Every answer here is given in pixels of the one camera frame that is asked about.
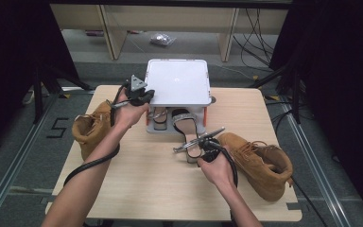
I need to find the clear plastic bag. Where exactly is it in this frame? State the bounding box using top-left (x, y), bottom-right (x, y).
top-left (149, 32), bottom-right (178, 47)

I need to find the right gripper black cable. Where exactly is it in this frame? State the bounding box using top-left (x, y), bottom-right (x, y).
top-left (202, 140), bottom-right (239, 188)

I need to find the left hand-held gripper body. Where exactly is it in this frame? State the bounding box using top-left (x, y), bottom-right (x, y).
top-left (128, 74), bottom-right (148, 107)

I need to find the black metal stand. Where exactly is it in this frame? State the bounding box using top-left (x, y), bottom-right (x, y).
top-left (248, 60), bottom-right (302, 125)
top-left (32, 62), bottom-right (93, 125)

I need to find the thin black floor cable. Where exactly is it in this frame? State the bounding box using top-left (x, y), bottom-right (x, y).
top-left (291, 178), bottom-right (329, 227)

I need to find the metal floor rail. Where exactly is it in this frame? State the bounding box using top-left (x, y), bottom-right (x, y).
top-left (280, 100), bottom-right (354, 227)
top-left (0, 93), bottom-right (61, 227)

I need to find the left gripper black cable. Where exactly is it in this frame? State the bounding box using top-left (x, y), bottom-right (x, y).
top-left (63, 80), bottom-right (130, 187)

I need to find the black curtain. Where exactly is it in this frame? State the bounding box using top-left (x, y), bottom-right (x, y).
top-left (0, 0), bottom-right (80, 159)
top-left (268, 0), bottom-right (363, 218)

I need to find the black sandal with glitter strap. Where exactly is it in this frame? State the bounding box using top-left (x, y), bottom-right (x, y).
top-left (171, 108), bottom-right (203, 165)
top-left (147, 106), bottom-right (170, 131)

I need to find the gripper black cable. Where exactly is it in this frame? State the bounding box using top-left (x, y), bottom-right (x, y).
top-left (202, 140), bottom-right (239, 188)
top-left (63, 80), bottom-right (130, 187)

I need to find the white two-tier shoe rack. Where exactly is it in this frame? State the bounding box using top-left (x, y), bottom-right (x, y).
top-left (140, 59), bottom-right (213, 135)

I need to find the person's right hand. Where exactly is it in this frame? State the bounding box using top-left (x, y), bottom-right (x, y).
top-left (197, 146), bottom-right (239, 191)

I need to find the bundle of black cables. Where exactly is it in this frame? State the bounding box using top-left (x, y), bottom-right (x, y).
top-left (233, 8), bottom-right (277, 69)

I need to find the person's left hand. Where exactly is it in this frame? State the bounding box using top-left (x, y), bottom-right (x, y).
top-left (112, 87), bottom-right (151, 131)

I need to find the tan suede boot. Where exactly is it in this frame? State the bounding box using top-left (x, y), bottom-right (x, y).
top-left (216, 131), bottom-right (295, 202)
top-left (71, 99), bottom-right (118, 163)

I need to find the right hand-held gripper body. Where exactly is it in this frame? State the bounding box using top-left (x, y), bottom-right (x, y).
top-left (172, 126), bottom-right (227, 164)

